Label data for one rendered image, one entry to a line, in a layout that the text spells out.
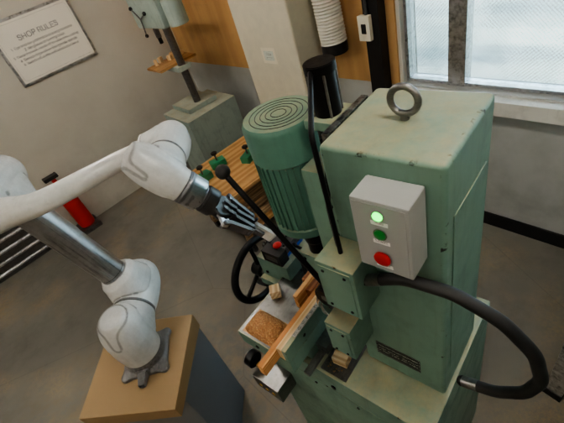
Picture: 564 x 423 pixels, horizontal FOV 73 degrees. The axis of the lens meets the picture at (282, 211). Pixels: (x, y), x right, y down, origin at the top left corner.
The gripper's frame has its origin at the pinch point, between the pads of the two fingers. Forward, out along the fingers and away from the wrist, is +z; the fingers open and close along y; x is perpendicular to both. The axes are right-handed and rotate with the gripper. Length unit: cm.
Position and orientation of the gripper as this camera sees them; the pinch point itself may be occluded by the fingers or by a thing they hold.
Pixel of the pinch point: (263, 232)
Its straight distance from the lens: 108.3
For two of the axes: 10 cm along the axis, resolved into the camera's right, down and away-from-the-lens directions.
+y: 0.3, 6.4, -7.7
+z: 7.7, 4.7, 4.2
